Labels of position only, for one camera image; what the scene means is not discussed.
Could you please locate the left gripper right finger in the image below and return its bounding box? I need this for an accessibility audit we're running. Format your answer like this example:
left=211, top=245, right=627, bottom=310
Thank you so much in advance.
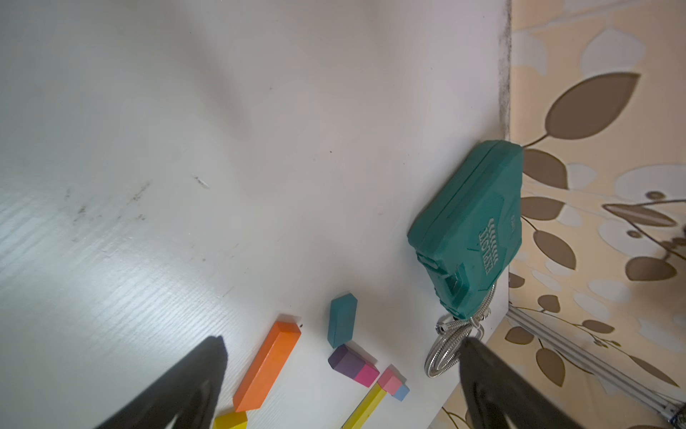
left=459, top=337, right=580, bottom=428

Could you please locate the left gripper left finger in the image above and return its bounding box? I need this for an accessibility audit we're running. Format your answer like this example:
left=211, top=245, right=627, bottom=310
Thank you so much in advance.
left=99, top=336, right=228, bottom=428

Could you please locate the yellow block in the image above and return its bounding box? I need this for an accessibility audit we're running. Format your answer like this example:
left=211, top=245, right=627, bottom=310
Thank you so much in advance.
left=213, top=412, right=248, bottom=429

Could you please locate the orange long block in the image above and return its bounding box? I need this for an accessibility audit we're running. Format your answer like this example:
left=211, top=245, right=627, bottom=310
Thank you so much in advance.
left=233, top=321, right=301, bottom=412

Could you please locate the light blue block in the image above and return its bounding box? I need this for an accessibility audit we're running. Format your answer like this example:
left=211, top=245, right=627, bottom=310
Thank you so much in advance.
left=392, top=384, right=410, bottom=401

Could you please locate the pink block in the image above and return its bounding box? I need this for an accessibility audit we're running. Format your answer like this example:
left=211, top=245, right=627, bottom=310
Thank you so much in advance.
left=377, top=366, right=404, bottom=396

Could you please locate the magenta block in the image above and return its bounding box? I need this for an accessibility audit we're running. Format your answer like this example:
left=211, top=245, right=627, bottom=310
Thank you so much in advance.
left=354, top=363, right=380, bottom=388

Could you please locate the long yellow-green block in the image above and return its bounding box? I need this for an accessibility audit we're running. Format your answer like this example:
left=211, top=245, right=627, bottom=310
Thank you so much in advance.
left=341, top=384, right=387, bottom=429

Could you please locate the purple block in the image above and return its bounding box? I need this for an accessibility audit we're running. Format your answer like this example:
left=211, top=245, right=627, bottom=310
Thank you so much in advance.
left=328, top=344, right=366, bottom=380

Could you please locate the green plastic tool case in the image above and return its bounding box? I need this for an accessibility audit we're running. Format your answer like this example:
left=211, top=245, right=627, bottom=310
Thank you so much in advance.
left=407, top=140, right=523, bottom=320

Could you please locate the teal block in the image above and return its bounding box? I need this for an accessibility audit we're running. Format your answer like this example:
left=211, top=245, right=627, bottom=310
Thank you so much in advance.
left=327, top=293, right=358, bottom=349

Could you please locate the coiled metal shower hose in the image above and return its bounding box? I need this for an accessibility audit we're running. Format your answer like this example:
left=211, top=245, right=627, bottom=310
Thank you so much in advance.
left=424, top=283, right=498, bottom=379

